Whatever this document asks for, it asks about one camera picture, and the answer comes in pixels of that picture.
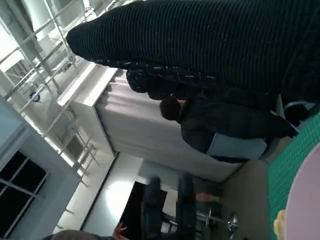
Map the white pipe frame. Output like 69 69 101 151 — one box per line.
0 0 121 188

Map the pink bowl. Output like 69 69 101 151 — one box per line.
284 149 320 240

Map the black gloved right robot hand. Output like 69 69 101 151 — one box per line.
66 0 320 101

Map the round pale bread bun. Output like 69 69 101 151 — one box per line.
273 209 287 238

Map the white curtain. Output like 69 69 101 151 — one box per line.
94 72 242 182

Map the chrome stool base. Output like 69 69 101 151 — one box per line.
196 209 239 240

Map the green cutting mat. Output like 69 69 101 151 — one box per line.
265 107 320 240

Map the dark window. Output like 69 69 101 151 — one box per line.
0 149 49 239

